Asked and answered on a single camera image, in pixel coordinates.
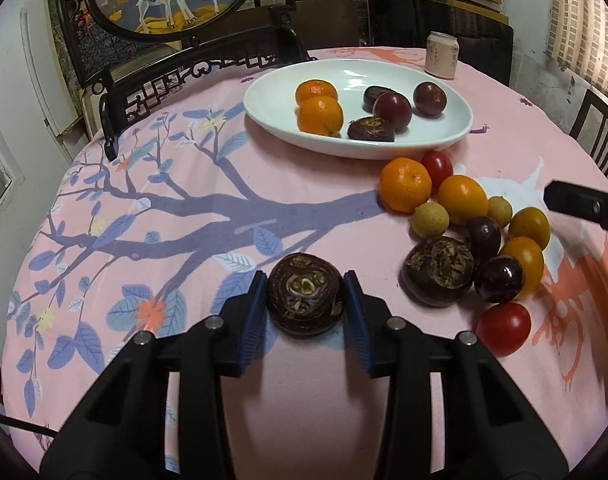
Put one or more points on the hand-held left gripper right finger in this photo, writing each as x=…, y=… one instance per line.
x=356, y=321

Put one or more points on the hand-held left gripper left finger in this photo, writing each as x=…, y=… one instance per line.
x=252, y=320

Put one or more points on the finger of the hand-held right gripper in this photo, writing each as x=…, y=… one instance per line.
x=584, y=206

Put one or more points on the dark water chestnut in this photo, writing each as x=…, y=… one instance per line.
x=436, y=270
x=370, y=130
x=304, y=300

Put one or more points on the yellow cherry tomato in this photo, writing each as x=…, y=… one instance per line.
x=530, y=227
x=526, y=260

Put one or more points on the tan longan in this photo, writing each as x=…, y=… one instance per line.
x=501, y=211
x=429, y=220

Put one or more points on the dark purple plum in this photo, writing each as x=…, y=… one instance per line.
x=499, y=278
x=393, y=109
x=484, y=236
x=370, y=97
x=429, y=99

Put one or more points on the red cherry tomato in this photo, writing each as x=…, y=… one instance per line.
x=504, y=329
x=439, y=165

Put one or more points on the white oval plate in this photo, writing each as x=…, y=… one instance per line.
x=274, y=95

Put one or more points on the dark wooden chair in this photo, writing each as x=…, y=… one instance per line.
x=599, y=130

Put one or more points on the pink printed tablecloth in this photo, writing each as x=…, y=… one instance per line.
x=184, y=165

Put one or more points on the pale pink drink can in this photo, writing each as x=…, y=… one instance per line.
x=441, y=60

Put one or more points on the brown wooden chair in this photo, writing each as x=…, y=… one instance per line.
x=324, y=20

